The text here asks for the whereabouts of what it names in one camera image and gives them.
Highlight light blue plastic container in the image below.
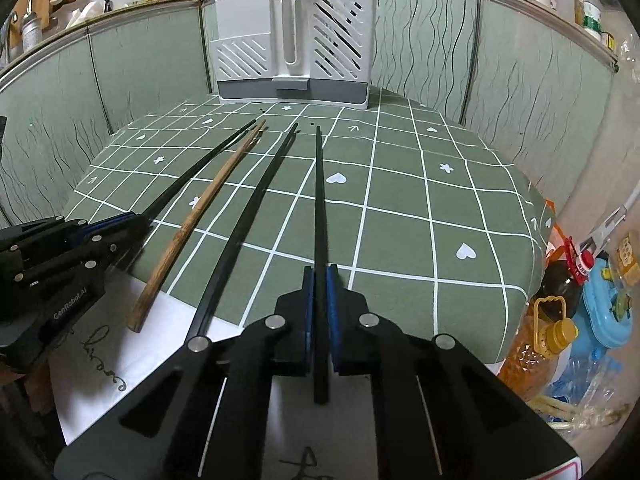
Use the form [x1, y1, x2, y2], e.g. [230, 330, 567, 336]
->
[582, 255, 636, 348]

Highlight dark sauce bottle red cap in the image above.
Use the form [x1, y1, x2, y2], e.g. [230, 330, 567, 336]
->
[540, 237, 596, 321]

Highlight brown wooden chopstick split tip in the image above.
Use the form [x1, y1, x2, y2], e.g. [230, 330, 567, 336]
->
[127, 119, 267, 333]

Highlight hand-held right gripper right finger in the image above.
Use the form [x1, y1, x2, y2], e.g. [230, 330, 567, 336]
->
[325, 264, 583, 480]

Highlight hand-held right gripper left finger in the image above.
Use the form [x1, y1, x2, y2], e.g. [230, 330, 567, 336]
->
[52, 266, 318, 480]

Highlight clear bottle yellow cap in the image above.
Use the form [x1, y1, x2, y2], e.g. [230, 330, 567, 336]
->
[607, 232, 640, 281]

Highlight white slatted utensil holder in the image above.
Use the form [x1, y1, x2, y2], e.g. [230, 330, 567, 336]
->
[209, 0, 377, 110]

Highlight orange plastic bag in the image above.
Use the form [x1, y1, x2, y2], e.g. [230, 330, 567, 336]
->
[542, 197, 571, 261]

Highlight metal tongs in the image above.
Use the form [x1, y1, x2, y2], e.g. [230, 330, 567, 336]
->
[580, 205, 631, 261]

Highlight clear plastic bottle blue cap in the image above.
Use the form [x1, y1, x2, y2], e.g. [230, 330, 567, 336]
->
[545, 350, 606, 401]

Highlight yellow cooking oil jug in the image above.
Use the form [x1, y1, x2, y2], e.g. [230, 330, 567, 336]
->
[500, 295, 581, 401]

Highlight clear bottle green label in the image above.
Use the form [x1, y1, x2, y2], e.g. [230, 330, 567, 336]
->
[580, 0, 603, 41]

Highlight green checked tablecloth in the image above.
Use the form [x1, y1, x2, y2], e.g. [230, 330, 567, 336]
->
[50, 87, 556, 480]

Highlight white cloth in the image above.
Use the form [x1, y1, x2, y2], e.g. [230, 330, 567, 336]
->
[65, 2, 103, 31]

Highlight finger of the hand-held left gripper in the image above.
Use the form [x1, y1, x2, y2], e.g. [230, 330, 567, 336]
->
[0, 212, 152, 261]
[15, 232, 147, 292]

